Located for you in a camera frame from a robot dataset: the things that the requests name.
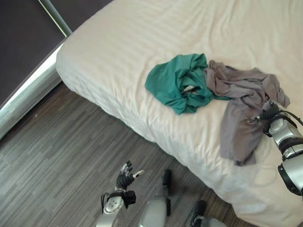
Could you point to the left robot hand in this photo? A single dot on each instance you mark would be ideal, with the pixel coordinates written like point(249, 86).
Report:
point(123, 179)

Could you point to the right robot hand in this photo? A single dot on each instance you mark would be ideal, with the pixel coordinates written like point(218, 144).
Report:
point(268, 112)

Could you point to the grey garment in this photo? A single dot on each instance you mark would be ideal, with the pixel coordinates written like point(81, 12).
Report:
point(239, 111)

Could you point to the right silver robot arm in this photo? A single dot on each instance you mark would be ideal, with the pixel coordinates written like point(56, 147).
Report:
point(287, 146)

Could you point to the white bed with sheet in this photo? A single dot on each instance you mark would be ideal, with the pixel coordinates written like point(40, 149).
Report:
point(165, 71)

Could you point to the left silver robot leg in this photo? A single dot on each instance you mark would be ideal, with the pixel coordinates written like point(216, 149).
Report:
point(156, 208)

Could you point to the silver robot leg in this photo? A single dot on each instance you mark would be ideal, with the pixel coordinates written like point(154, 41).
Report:
point(156, 208)
point(201, 216)

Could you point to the right silver robot leg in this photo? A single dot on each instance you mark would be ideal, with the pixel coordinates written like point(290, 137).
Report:
point(201, 216)

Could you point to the green garment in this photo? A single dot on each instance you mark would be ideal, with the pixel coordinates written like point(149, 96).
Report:
point(176, 82)

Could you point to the silver wall skirting rail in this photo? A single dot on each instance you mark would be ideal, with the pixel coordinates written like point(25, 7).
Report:
point(26, 94)

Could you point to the silver vertical door rail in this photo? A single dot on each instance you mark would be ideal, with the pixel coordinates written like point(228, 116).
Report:
point(56, 17)

